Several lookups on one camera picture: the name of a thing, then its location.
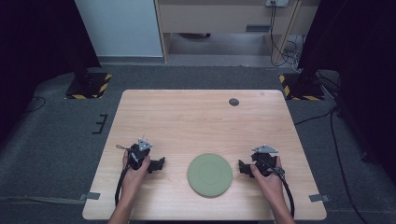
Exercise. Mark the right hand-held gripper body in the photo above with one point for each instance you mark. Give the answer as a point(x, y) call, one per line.
point(264, 158)

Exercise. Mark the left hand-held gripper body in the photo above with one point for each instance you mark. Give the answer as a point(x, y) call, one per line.
point(139, 155)

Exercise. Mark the green round plate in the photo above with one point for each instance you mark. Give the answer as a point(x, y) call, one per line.
point(209, 174)

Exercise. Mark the person's left hand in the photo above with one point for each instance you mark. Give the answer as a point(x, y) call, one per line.
point(134, 180)

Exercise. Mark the person's right hand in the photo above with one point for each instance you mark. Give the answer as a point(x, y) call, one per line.
point(270, 185)

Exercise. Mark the wooden table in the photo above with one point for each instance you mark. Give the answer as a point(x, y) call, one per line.
point(174, 124)

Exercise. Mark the dark round table grommet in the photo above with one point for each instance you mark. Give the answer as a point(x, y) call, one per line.
point(233, 101)

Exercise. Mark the grey tape piece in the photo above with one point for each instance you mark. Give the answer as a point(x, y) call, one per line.
point(91, 196)
point(318, 198)

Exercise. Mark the black stand base hazard striped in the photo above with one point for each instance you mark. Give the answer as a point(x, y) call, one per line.
point(300, 88)
point(88, 85)

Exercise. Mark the black curtain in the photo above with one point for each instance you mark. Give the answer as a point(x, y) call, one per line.
point(361, 62)
point(34, 46)

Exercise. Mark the light wooden cabinet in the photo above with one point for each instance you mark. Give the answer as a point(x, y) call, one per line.
point(214, 17)

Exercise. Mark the grey power strip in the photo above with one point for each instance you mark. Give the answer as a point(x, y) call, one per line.
point(276, 2)

